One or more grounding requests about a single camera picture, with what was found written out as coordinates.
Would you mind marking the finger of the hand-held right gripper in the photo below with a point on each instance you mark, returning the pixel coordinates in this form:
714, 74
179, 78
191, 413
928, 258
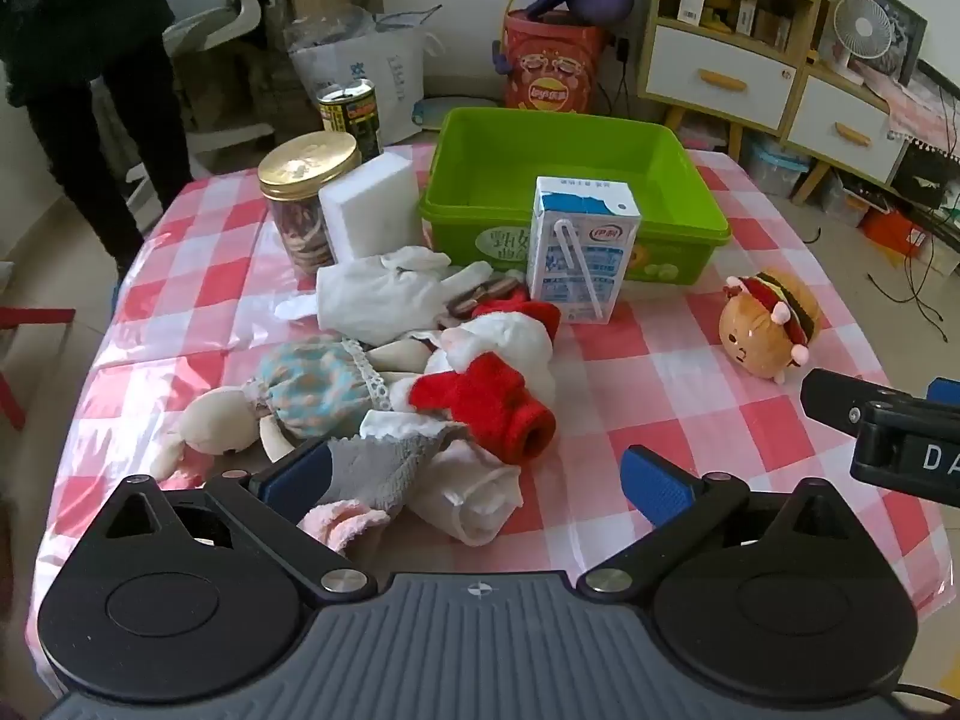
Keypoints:
832, 397
945, 390

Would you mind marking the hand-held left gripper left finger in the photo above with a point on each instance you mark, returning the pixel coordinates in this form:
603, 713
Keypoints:
296, 474

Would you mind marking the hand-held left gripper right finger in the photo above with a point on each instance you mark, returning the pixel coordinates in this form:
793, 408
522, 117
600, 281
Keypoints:
660, 491

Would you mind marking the grey towel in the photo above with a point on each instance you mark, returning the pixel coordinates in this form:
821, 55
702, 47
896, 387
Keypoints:
382, 465

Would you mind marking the rabbit doll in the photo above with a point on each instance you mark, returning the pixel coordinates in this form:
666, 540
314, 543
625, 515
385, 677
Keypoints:
315, 382

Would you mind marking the burger plush toy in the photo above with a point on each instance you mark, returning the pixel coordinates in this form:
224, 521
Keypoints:
757, 330

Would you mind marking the white sock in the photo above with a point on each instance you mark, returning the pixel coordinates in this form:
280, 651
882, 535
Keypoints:
472, 502

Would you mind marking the white cloth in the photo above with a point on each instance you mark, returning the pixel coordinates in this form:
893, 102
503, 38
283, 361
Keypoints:
375, 292

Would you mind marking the red white plush doll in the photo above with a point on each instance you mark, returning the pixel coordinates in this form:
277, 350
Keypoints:
480, 390

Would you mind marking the green plastic bin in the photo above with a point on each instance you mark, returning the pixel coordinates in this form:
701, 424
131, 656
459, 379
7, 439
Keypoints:
562, 157

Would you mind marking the red box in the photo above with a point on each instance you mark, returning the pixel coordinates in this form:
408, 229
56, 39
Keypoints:
889, 229

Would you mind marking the black board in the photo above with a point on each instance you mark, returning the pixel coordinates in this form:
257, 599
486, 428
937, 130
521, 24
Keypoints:
922, 172

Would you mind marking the clear storage box blue lid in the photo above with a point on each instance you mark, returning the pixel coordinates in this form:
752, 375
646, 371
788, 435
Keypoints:
776, 169

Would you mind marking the white blue milk carton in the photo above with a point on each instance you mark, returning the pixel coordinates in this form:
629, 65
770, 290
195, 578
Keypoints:
577, 255

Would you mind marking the brown striped cloth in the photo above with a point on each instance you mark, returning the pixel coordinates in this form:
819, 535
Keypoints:
480, 296

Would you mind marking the white low cabinet drawer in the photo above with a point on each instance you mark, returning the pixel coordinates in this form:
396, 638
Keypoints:
844, 131

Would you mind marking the low wooden cabinet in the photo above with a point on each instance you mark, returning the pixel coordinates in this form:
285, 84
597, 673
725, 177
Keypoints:
847, 127

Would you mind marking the white sponge block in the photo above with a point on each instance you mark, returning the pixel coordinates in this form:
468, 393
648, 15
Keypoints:
375, 210

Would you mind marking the pink patterned cloth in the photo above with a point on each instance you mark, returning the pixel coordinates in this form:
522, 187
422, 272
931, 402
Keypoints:
922, 101

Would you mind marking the red stool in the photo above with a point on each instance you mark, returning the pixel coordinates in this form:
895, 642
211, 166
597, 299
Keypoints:
15, 360

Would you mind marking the glass jar with gold lid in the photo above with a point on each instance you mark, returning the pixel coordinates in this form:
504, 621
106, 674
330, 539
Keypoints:
300, 165

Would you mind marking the white tall cabinet drawer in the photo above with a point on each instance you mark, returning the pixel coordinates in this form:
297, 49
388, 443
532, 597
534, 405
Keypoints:
720, 79

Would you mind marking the black yellow tin can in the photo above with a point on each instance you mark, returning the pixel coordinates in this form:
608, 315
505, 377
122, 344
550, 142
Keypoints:
349, 116

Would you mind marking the small white desk fan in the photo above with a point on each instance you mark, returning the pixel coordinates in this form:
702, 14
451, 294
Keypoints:
859, 22

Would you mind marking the tall wooden cabinet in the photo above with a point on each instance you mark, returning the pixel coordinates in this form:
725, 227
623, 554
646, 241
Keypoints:
750, 11

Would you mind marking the white plastic bag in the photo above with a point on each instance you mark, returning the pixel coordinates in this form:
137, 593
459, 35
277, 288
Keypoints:
390, 67

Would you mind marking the white box on shelf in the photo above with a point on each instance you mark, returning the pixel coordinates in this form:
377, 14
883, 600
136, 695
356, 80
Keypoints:
691, 1

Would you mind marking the red printed bucket bag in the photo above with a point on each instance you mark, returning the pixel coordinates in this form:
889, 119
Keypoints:
547, 67

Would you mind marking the dark picture frame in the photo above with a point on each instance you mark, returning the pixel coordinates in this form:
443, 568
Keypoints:
904, 22

